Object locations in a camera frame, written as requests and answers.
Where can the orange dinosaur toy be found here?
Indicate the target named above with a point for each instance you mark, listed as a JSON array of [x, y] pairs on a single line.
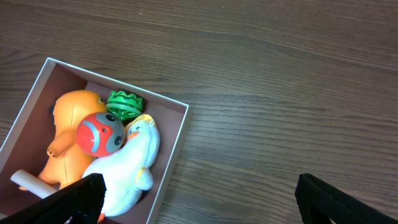
[[67, 161]]

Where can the white plush duck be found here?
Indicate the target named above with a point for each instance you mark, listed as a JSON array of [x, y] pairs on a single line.
[[126, 172]]

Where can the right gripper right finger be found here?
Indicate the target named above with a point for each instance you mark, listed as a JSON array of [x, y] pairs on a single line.
[[320, 202]]

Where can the green round toy wheel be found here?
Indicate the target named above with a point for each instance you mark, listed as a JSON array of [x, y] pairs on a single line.
[[125, 105]]

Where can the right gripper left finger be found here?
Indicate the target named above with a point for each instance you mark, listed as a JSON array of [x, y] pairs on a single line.
[[80, 202]]

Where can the white box pink interior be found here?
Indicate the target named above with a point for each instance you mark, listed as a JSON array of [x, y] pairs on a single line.
[[33, 130]]

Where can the orange round ball toy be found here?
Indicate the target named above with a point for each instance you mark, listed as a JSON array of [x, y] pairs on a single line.
[[100, 134]]

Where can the wooden pig rattle drum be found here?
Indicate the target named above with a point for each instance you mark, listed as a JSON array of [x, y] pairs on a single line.
[[32, 184]]

